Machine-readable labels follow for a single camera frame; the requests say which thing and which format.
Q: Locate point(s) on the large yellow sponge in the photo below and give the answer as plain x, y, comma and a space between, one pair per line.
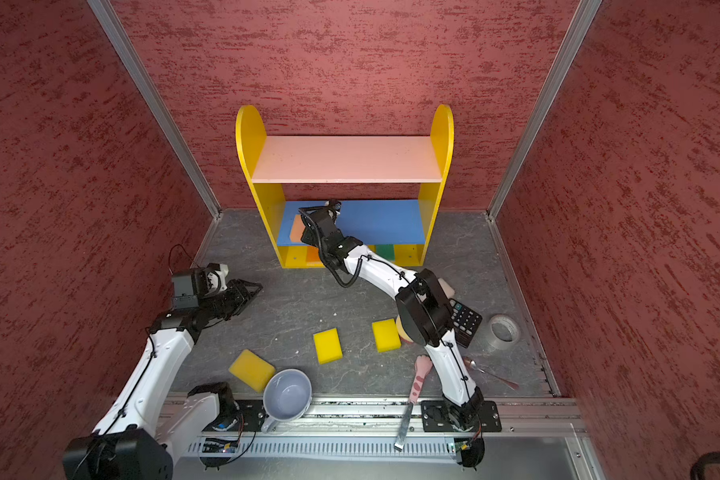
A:
252, 370

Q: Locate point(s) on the pink handled knife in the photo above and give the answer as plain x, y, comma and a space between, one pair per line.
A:
422, 367

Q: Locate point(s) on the grey tape roll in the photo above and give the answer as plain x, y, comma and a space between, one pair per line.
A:
504, 333

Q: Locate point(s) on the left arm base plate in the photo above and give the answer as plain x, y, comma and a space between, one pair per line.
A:
242, 415

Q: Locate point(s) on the black cable corner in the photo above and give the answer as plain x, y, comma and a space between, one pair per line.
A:
698, 469

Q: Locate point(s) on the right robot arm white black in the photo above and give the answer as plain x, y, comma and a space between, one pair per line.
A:
424, 308

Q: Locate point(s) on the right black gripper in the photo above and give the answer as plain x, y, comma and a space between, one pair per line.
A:
310, 235

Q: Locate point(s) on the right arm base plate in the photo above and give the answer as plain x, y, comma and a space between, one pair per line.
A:
439, 416

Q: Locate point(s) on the salmon orange sponge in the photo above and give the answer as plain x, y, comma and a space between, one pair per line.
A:
297, 230

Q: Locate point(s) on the yellow square sponge middle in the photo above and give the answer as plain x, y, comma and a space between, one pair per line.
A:
327, 346

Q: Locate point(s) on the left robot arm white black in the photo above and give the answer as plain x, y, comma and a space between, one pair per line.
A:
130, 442

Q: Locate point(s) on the small red stick tool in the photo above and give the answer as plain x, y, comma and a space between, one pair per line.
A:
470, 363

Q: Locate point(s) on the beige pink sponge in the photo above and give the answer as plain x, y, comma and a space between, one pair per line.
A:
448, 290

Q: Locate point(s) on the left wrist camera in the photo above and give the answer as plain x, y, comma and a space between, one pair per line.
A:
195, 282

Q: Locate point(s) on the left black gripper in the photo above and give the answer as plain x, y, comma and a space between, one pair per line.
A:
241, 293

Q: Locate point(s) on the green scrub sponge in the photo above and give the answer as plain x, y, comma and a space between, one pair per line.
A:
386, 251

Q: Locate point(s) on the yellow shelf unit pink blue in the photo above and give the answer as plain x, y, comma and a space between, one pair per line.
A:
269, 163

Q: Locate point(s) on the black calculator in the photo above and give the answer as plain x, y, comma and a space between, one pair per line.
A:
465, 321

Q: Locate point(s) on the grey blue mug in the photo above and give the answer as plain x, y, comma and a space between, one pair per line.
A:
286, 398

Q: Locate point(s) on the smiley face yellow sponge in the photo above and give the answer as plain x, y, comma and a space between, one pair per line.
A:
401, 332

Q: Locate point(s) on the yellow square sponge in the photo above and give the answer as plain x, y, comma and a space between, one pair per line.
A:
327, 346
386, 335

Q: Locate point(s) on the yellow square sponge right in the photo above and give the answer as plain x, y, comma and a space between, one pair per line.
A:
386, 335

